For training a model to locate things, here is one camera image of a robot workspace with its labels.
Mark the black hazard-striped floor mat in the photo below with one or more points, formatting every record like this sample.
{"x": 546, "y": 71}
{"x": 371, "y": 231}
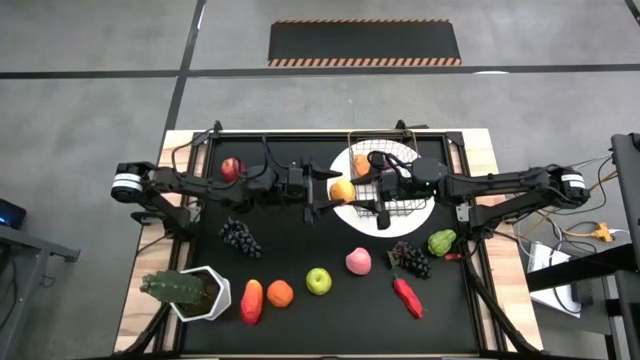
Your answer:
{"x": 365, "y": 40}

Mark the pale orange round fruit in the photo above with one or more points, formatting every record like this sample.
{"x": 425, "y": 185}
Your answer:
{"x": 361, "y": 164}

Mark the small red chili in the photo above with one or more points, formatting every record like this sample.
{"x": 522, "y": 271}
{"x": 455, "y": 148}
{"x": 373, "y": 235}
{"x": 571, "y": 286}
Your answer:
{"x": 453, "y": 257}

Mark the green cactus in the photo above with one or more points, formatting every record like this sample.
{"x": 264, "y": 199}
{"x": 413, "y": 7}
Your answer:
{"x": 172, "y": 287}

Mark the black device with blue light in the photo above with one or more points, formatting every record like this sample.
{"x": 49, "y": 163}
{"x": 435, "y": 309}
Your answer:
{"x": 10, "y": 215}

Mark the yellow-orange peach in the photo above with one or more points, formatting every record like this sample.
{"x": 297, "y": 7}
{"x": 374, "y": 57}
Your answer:
{"x": 342, "y": 191}

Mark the pink peach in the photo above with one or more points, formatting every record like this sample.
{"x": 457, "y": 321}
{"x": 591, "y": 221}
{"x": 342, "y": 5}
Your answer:
{"x": 358, "y": 261}

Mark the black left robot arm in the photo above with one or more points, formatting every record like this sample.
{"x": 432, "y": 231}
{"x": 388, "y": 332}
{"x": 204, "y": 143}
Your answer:
{"x": 200, "y": 187}

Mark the white round plate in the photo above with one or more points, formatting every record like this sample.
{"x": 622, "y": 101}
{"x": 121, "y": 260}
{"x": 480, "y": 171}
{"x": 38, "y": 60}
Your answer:
{"x": 400, "y": 227}

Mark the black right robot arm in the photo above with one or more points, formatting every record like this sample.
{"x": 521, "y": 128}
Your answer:
{"x": 500, "y": 182}

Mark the black crossbar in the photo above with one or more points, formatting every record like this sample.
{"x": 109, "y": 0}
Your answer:
{"x": 575, "y": 270}

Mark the dark blue grape bunch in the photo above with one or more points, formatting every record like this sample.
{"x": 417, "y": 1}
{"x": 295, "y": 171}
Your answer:
{"x": 240, "y": 237}

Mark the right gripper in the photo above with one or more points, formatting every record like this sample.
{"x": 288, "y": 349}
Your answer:
{"x": 400, "y": 185}

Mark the red apple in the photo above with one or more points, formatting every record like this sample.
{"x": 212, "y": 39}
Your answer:
{"x": 232, "y": 169}

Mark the long red pepper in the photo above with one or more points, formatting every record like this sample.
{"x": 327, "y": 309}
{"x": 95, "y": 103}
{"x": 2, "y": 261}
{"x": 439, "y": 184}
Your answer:
{"x": 407, "y": 297}

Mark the green apple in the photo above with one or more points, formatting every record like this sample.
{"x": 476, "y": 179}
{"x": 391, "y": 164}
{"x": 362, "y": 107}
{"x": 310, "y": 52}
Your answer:
{"x": 318, "y": 281}

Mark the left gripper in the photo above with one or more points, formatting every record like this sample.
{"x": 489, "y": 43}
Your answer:
{"x": 292, "y": 184}

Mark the dark purple grape bunch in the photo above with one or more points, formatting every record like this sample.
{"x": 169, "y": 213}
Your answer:
{"x": 412, "y": 261}

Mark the bright orange tangerine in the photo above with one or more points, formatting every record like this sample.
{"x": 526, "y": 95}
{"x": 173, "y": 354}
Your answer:
{"x": 280, "y": 293}

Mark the white paper box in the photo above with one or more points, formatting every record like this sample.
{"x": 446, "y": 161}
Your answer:
{"x": 542, "y": 260}

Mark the black metal table frame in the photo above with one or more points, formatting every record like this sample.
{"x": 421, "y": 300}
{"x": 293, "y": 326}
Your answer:
{"x": 280, "y": 135}

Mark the white hexagonal pot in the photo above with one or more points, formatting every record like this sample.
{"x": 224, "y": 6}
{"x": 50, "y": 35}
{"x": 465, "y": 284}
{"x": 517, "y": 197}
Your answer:
{"x": 222, "y": 295}

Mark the gray metal desk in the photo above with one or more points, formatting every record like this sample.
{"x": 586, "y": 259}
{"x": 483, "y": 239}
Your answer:
{"x": 30, "y": 250}

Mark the red-orange mango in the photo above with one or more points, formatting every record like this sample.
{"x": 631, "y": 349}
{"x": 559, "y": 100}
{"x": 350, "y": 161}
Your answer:
{"x": 251, "y": 302}

